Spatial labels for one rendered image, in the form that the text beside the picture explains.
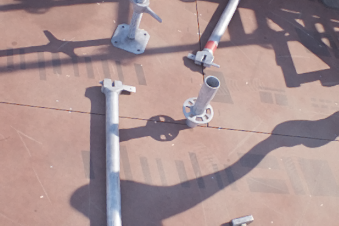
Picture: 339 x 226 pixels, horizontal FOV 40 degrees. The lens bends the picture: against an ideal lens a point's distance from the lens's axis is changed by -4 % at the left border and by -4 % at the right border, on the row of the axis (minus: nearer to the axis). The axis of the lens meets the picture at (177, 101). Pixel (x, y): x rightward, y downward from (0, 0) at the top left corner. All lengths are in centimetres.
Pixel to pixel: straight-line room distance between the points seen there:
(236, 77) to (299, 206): 65
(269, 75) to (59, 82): 95
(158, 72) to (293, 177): 71
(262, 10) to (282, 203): 110
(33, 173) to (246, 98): 96
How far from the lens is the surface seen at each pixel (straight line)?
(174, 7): 236
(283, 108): 217
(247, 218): 179
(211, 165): 187
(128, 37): 212
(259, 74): 224
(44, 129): 182
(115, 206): 164
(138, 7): 197
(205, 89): 174
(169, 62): 211
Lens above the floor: 154
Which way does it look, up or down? 51 degrees down
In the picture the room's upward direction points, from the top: 24 degrees clockwise
